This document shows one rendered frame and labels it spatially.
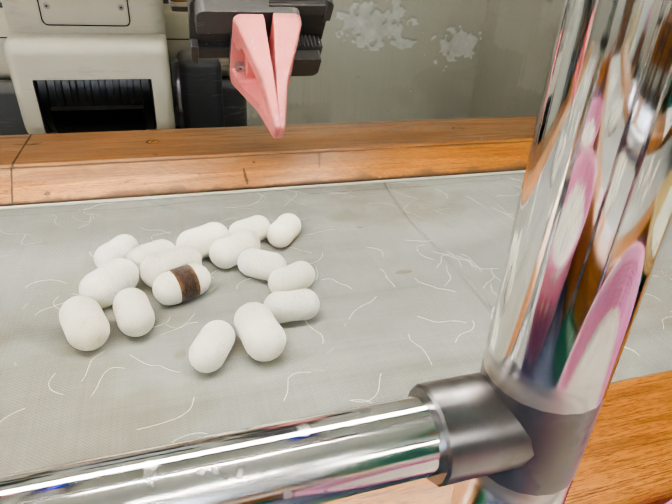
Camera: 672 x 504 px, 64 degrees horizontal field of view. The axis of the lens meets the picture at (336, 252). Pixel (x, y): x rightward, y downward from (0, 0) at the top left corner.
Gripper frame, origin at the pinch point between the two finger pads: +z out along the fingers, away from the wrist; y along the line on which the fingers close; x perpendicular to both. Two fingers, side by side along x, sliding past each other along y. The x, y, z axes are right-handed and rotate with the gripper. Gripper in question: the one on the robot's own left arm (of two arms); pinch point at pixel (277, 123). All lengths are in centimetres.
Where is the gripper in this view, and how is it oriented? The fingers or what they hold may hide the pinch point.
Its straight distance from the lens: 38.8
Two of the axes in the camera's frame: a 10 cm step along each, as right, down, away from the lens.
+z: 1.9, 9.3, -3.2
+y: 9.6, -1.1, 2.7
